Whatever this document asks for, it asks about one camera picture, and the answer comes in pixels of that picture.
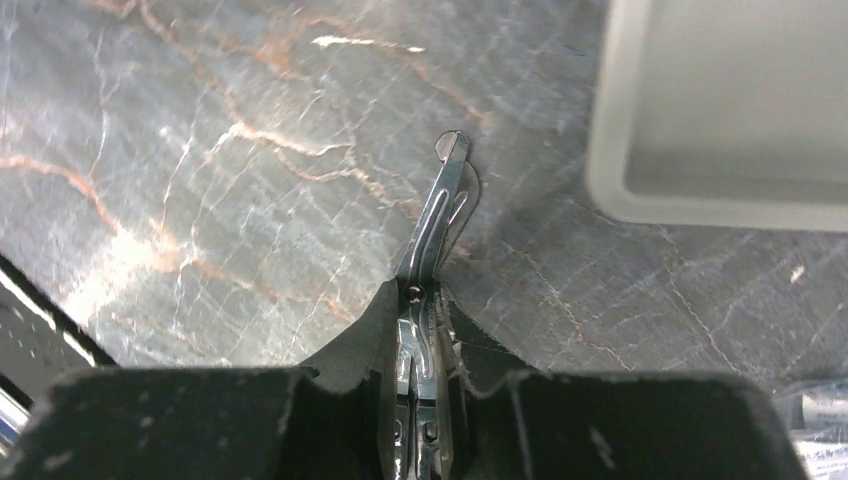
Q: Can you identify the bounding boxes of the clear bag of wipes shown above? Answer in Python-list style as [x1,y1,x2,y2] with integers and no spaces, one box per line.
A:
[773,377,847,479]

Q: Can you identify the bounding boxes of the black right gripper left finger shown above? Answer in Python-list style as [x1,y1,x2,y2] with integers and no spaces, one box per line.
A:
[1,281,398,479]

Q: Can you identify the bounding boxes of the grey plastic divider tray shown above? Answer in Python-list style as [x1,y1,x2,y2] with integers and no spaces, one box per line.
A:
[585,1,847,232]

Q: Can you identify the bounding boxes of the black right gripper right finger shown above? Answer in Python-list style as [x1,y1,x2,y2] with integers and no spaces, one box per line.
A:
[437,291,806,479]

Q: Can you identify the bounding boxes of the black handled scissors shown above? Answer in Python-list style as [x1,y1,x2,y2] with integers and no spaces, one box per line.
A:
[390,130,479,479]

